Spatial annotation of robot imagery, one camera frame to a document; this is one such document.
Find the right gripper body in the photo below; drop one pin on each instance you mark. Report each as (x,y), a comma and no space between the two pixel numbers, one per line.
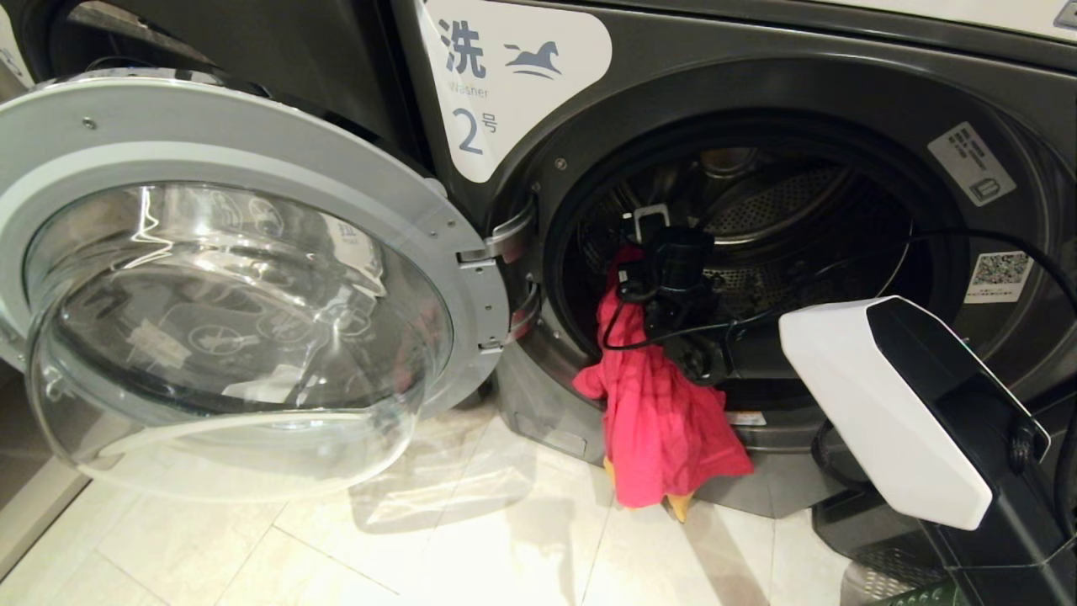
(677,269)

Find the pink garment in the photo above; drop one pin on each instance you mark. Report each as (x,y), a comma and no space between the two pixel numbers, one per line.
(656,421)

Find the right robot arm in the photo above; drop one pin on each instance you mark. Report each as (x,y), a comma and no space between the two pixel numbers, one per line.
(883,404)

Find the large white washer sign sticker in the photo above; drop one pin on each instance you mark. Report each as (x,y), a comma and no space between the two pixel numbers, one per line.
(522,101)

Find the dark laundry basket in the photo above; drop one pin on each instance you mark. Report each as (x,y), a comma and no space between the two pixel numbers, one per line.
(875,572)

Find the round glass washer door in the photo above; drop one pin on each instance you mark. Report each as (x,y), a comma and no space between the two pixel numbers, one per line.
(252,337)

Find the small white red sticker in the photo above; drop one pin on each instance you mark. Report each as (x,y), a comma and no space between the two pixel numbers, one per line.
(747,418)

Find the silver door hinge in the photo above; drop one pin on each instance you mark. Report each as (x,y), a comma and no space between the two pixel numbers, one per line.
(505,240)

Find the yellow garment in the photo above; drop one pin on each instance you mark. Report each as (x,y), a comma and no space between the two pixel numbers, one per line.
(678,507)

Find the dark grey washing machine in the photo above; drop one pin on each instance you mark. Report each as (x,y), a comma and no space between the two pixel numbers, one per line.
(252,34)
(841,84)

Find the white instruction sticker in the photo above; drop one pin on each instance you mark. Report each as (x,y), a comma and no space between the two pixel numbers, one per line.
(972,164)

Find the white code sticker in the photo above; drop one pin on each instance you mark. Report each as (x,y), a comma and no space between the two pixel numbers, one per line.
(999,276)

